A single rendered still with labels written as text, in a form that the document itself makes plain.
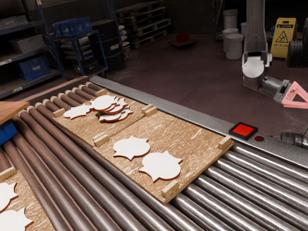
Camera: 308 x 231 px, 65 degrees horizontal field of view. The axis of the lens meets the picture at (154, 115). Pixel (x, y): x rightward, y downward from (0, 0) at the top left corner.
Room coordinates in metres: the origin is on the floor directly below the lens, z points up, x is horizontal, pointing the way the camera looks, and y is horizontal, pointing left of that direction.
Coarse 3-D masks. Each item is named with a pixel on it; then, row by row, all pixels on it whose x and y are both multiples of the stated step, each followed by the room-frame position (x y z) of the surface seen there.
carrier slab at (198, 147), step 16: (160, 112) 0.98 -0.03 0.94; (128, 128) 0.89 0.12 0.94; (144, 128) 0.87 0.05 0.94; (160, 128) 0.84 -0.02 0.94; (176, 128) 0.82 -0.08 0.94; (192, 128) 0.80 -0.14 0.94; (112, 144) 0.79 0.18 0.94; (160, 144) 0.74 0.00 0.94; (176, 144) 0.72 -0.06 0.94; (192, 144) 0.70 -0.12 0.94; (208, 144) 0.68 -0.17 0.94; (112, 160) 0.69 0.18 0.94; (128, 160) 0.68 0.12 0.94; (192, 160) 0.62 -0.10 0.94; (208, 160) 0.60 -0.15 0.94; (128, 176) 0.60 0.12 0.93; (144, 176) 0.58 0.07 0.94; (192, 176) 0.55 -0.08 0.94; (160, 192) 0.51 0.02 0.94; (176, 192) 0.50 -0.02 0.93
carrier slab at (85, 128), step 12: (120, 96) 1.24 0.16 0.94; (132, 108) 1.07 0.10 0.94; (60, 120) 1.09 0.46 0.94; (72, 120) 1.06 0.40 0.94; (84, 120) 1.04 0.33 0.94; (96, 120) 1.02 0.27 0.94; (132, 120) 0.95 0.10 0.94; (72, 132) 0.95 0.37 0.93; (84, 132) 0.92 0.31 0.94; (96, 132) 0.91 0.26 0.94; (108, 132) 0.89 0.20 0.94
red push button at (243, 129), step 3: (237, 126) 0.77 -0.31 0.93; (240, 126) 0.76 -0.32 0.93; (243, 126) 0.76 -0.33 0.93; (246, 126) 0.76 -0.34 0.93; (234, 129) 0.75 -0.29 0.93; (237, 129) 0.75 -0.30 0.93; (240, 129) 0.75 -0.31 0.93; (243, 129) 0.74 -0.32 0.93; (246, 129) 0.74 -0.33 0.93; (249, 129) 0.73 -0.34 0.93; (252, 129) 0.73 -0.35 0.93; (237, 132) 0.73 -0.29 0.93; (240, 132) 0.73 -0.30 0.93; (243, 132) 0.72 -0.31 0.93; (246, 132) 0.72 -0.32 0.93; (249, 132) 0.72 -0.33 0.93; (246, 135) 0.70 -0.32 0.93
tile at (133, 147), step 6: (132, 138) 0.79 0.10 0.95; (138, 138) 0.78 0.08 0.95; (114, 144) 0.77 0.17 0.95; (120, 144) 0.77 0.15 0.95; (126, 144) 0.76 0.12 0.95; (132, 144) 0.75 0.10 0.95; (138, 144) 0.75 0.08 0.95; (144, 144) 0.74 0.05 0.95; (114, 150) 0.74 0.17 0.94; (120, 150) 0.73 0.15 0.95; (126, 150) 0.72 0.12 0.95; (132, 150) 0.72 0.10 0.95; (138, 150) 0.71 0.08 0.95; (144, 150) 0.70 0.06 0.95; (114, 156) 0.71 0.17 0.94; (120, 156) 0.70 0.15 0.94; (126, 156) 0.69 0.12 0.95; (132, 156) 0.68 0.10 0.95; (138, 156) 0.68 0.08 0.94
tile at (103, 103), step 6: (102, 96) 1.12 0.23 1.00; (108, 96) 1.11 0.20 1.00; (114, 96) 1.10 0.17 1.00; (90, 102) 1.09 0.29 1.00; (96, 102) 1.07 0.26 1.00; (102, 102) 1.05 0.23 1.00; (108, 102) 1.04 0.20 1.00; (114, 102) 1.03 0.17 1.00; (90, 108) 1.02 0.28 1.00; (96, 108) 1.00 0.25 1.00; (102, 108) 0.99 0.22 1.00; (108, 108) 0.99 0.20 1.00
